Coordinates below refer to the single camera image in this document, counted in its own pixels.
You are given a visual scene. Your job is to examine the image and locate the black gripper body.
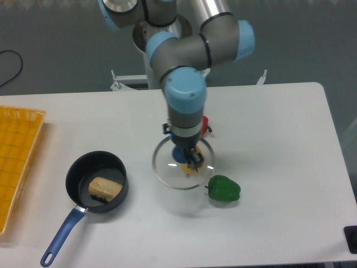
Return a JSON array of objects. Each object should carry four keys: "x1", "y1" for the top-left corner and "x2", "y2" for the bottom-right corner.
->
[{"x1": 162, "y1": 122, "x2": 202, "y2": 150}]

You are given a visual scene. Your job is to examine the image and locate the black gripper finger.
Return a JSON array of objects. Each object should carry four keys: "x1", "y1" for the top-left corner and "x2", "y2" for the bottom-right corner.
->
[
  {"x1": 191, "y1": 149, "x2": 204, "y2": 171},
  {"x1": 183, "y1": 148, "x2": 194, "y2": 168}
]

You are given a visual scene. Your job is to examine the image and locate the glass pot lid blue knob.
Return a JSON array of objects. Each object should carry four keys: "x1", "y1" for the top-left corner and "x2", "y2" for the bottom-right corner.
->
[{"x1": 152, "y1": 136, "x2": 215, "y2": 190}]

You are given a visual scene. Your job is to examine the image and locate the dark pot blue handle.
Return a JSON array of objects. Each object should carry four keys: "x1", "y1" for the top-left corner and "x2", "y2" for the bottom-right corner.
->
[{"x1": 40, "y1": 151, "x2": 129, "y2": 267}]

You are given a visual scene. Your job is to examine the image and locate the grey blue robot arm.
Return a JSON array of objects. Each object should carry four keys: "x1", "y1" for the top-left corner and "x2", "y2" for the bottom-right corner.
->
[{"x1": 99, "y1": 1, "x2": 255, "y2": 170}]

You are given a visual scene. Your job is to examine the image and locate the yellow bell pepper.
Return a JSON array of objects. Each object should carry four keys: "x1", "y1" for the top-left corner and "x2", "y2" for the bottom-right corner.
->
[{"x1": 182, "y1": 146, "x2": 204, "y2": 175}]

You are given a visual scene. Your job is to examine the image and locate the red bell pepper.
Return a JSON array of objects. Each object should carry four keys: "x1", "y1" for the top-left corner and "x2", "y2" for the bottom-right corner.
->
[{"x1": 201, "y1": 116, "x2": 213, "y2": 137}]

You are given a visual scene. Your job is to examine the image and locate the green bell pepper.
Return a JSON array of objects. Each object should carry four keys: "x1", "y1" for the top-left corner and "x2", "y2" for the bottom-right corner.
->
[{"x1": 205, "y1": 175, "x2": 241, "y2": 202}]

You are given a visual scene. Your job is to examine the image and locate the beige bread block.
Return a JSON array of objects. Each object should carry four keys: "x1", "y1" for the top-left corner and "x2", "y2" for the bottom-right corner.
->
[{"x1": 88, "y1": 176, "x2": 123, "y2": 204}]

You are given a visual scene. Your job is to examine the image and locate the black device at table edge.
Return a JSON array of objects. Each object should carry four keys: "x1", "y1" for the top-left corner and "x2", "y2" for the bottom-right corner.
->
[{"x1": 344, "y1": 226, "x2": 357, "y2": 254}]

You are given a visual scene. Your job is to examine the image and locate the yellow plastic basket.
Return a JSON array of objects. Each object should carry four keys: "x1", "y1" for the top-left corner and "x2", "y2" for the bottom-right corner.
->
[{"x1": 1, "y1": 106, "x2": 46, "y2": 235}]

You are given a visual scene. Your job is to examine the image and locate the white metal base frame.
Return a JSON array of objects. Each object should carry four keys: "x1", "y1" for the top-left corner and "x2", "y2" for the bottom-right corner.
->
[{"x1": 110, "y1": 68, "x2": 268, "y2": 92}]

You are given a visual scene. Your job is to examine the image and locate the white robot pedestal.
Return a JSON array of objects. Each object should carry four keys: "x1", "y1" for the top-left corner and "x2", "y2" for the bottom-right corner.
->
[{"x1": 132, "y1": 14, "x2": 192, "y2": 89}]

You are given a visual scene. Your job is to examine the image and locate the black cable on floor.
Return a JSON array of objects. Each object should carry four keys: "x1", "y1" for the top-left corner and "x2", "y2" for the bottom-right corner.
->
[{"x1": 0, "y1": 50, "x2": 23, "y2": 88}]

